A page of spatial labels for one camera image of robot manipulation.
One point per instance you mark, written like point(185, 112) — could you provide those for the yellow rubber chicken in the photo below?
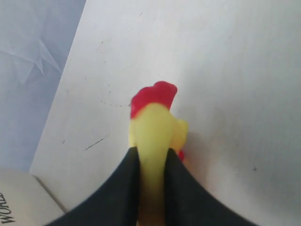
point(154, 131)

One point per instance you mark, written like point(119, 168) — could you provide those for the blue backdrop cloth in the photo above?
point(35, 41)

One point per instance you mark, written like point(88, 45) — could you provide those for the cream bin marked X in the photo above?
point(24, 201)

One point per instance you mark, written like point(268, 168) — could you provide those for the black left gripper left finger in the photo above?
point(114, 203)

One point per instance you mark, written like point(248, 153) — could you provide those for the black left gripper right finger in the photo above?
point(187, 203)

